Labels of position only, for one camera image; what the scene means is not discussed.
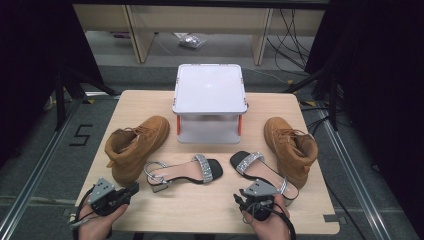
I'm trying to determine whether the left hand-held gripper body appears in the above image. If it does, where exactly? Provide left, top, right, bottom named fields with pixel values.
left=88, top=177, right=129, bottom=217

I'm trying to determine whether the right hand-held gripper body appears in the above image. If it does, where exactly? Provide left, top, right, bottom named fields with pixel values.
left=242, top=179, right=279, bottom=221

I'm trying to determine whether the black rhinestone strap sandal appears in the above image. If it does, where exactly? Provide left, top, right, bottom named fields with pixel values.
left=229, top=150, right=300, bottom=208
left=143, top=153, right=224, bottom=194

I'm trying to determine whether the tan lace-up boot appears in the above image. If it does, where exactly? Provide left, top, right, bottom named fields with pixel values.
left=263, top=116, right=319, bottom=191
left=104, top=114, right=171, bottom=188

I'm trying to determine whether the white two-tier shoe rack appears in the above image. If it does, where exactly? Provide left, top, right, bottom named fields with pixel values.
left=171, top=63, right=249, bottom=145

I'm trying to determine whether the person's right hand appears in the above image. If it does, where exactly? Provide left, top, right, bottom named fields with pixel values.
left=243, top=194, right=291, bottom=240

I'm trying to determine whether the person's left hand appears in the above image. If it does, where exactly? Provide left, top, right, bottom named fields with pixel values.
left=78, top=201, right=129, bottom=240

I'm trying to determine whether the black metal stand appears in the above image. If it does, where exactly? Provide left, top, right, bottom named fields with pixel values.
left=283, top=66, right=340, bottom=132
left=54, top=68, right=121, bottom=132

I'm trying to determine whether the black curtain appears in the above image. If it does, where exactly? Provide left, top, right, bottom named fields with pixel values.
left=304, top=0, right=424, bottom=231
left=0, top=0, right=105, bottom=168

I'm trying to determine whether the clear plastic bag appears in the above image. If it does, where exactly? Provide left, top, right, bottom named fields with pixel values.
left=178, top=33, right=208, bottom=50

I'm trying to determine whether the beige wooden desk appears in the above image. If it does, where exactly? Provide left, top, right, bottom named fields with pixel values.
left=73, top=3, right=326, bottom=66

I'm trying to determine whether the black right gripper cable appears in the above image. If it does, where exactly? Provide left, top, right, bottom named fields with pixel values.
left=239, top=199, right=298, bottom=240

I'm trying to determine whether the aluminium floor rail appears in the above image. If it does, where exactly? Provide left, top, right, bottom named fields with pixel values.
left=314, top=106, right=394, bottom=240
left=0, top=99, right=84, bottom=240

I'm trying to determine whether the thin black floor cable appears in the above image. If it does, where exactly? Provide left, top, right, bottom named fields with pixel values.
left=306, top=116, right=369, bottom=240

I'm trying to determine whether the bundle of black floor cables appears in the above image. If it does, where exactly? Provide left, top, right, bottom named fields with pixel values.
left=266, top=8, right=316, bottom=72

